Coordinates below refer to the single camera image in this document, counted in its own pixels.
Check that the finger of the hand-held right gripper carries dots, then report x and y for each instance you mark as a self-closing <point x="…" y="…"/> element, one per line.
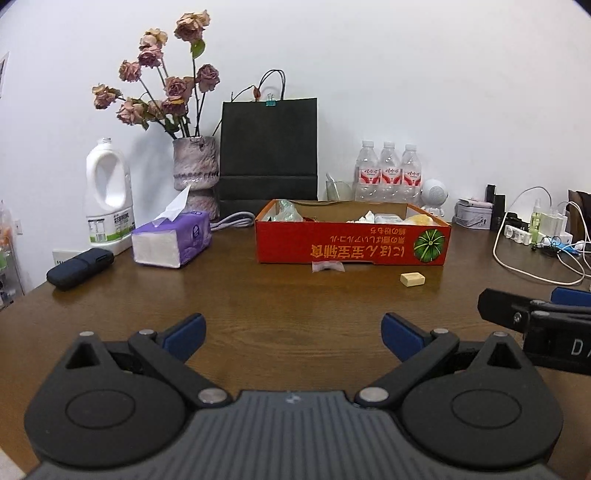
<point x="572" y="296"/>
<point x="503" y="309"/>

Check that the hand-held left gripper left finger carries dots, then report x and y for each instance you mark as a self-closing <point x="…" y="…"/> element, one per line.
<point x="184" y="339"/>

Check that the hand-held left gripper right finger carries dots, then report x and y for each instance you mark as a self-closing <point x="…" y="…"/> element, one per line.
<point x="401" y="339"/>

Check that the yellow plush toy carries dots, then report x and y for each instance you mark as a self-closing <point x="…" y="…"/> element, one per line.
<point x="422" y="220"/>

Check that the white wet wipes pack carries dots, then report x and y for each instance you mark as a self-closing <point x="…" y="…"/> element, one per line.
<point x="388" y="218"/>

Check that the white tissue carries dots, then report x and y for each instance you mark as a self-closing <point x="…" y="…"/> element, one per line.
<point x="367" y="218"/>

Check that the red cardboard box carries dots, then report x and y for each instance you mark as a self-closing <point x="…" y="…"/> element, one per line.
<point x="286" y="244"/>

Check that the clear plastic bag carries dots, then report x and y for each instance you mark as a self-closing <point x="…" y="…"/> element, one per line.
<point x="288" y="212"/>

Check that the pale yellow block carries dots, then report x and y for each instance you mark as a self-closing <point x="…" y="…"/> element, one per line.
<point x="412" y="280"/>

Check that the white clip holder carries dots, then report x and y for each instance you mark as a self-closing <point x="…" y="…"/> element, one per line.
<point x="517" y="234"/>

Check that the white charger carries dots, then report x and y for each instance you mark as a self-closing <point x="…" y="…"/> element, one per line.
<point x="554" y="221"/>

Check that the green spray bottle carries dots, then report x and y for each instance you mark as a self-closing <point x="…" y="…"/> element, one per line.
<point x="535" y="224"/>

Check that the white tin box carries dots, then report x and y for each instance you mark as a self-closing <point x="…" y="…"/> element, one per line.
<point x="471" y="219"/>

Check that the tall black tube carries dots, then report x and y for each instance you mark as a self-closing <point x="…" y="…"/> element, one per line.
<point x="498" y="212"/>

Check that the small clear packet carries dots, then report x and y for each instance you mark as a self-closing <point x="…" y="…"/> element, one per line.
<point x="328" y="266"/>

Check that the purple tissue pack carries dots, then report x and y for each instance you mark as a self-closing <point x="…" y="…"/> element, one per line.
<point x="184" y="235"/>

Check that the pink white flat case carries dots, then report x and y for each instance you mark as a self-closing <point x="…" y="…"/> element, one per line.
<point x="475" y="203"/>

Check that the dark blue case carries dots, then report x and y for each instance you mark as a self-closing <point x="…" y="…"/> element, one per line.
<point x="78" y="270"/>

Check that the white robot speaker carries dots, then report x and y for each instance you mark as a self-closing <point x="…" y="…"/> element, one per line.
<point x="435" y="191"/>

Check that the white detergent bottle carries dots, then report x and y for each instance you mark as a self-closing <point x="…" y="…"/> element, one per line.
<point x="108" y="226"/>

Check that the white socket block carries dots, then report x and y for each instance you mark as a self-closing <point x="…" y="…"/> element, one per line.
<point x="62" y="254"/>

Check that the clear glass cup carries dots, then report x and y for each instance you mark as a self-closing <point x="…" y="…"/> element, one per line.
<point x="344" y="191"/>

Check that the clear water bottle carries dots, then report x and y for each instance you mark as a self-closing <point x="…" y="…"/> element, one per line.
<point x="411" y="177"/>
<point x="390" y="175"/>
<point x="368" y="175"/>

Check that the clear spoon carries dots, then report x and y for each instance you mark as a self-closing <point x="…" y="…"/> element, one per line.
<point x="330" y="179"/>

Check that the pink mottled vase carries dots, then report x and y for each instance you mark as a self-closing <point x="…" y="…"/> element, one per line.
<point x="194" y="161"/>

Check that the clear acrylic organiser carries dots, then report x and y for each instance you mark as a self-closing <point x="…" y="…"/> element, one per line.
<point x="7" y="277"/>

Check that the black paper bag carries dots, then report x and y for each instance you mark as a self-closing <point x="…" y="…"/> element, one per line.
<point x="268" y="147"/>

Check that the teal binder clip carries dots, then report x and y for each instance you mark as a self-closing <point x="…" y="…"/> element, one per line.
<point x="270" y="102"/>

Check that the dried pink flowers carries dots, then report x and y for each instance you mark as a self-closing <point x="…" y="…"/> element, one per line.
<point x="189" y="25"/>

